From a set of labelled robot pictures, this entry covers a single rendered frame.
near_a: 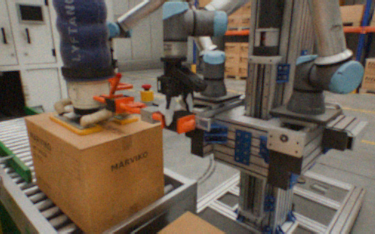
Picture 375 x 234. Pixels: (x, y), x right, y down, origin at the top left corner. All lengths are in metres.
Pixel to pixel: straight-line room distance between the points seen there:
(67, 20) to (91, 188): 0.68
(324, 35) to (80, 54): 0.93
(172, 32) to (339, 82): 0.58
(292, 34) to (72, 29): 0.97
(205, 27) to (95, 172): 0.67
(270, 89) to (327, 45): 0.42
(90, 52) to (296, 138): 0.90
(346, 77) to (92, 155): 0.94
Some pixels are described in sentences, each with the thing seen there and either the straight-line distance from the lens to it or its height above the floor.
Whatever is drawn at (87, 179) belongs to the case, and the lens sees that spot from 1.07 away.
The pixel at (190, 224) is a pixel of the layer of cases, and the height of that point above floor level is 0.54.
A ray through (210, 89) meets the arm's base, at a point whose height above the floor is 1.08.
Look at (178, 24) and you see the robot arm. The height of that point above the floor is 1.37.
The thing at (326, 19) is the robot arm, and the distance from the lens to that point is 0.98.
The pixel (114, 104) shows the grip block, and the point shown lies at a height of 1.08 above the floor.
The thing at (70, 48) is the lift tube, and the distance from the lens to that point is 1.21.
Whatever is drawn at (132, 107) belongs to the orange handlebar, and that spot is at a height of 1.09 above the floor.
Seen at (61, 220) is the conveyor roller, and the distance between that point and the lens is 1.39.
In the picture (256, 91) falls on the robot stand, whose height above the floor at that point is 1.07.
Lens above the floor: 1.33
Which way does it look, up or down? 17 degrees down
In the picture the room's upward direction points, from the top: straight up
